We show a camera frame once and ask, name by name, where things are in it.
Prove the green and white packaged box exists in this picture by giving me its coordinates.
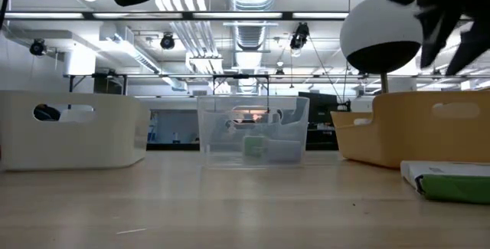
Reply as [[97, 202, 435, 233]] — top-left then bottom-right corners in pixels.
[[400, 159, 490, 205]]

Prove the green and white charger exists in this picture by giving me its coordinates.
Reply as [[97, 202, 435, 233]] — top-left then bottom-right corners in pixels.
[[242, 134, 270, 162]]

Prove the yellow plastic bin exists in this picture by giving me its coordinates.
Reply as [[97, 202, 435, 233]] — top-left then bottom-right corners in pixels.
[[331, 90, 490, 170]]

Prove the clear plastic bin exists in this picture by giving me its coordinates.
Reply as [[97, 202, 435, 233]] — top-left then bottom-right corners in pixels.
[[196, 95, 311, 170]]

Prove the white plastic bin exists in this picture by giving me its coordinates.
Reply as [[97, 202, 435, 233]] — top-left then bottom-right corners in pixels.
[[0, 90, 152, 172]]

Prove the black ceiling spotlight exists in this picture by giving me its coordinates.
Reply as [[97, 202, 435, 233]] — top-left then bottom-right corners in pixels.
[[29, 38, 48, 57], [289, 21, 311, 51], [160, 32, 176, 51]]

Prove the black monitor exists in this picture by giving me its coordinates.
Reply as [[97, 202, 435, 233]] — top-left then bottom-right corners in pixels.
[[298, 91, 351, 151]]

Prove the distant black frame rig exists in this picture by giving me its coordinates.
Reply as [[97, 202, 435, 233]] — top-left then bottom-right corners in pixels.
[[212, 73, 271, 97], [68, 73, 128, 97]]

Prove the black hanging cable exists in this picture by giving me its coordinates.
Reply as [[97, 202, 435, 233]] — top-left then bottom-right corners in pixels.
[[0, 0, 15, 31]]

